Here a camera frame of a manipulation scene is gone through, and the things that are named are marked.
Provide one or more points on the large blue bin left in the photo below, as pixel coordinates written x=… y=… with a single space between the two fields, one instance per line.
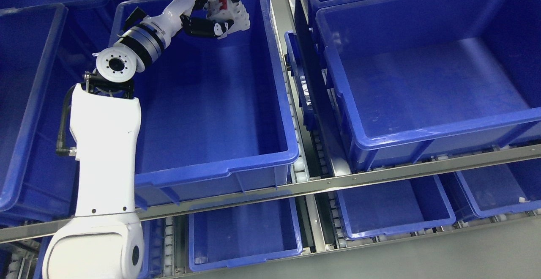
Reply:
x=36 y=184

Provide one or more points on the blue bin far lower right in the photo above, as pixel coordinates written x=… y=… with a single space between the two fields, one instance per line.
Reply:
x=500 y=189

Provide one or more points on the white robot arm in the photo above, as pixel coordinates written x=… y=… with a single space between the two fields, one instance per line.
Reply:
x=99 y=127

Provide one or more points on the metal shelf rail frame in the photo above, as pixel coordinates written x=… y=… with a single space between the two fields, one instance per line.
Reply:
x=336 y=174

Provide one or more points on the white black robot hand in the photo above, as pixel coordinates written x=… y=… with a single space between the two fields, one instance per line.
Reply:
x=168 y=23

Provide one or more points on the large blue bin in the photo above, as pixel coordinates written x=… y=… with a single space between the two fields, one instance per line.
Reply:
x=415 y=79
x=36 y=184
x=215 y=116

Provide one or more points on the large blue bin centre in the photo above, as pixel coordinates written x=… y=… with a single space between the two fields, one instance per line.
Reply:
x=215 y=116

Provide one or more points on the grey circuit breaker red switch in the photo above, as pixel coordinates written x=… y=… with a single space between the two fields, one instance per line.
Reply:
x=230 y=16

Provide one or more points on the blue bin lower centre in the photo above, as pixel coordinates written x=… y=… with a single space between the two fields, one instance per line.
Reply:
x=243 y=235

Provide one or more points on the large blue bin right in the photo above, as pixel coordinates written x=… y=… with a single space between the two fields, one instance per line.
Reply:
x=415 y=79

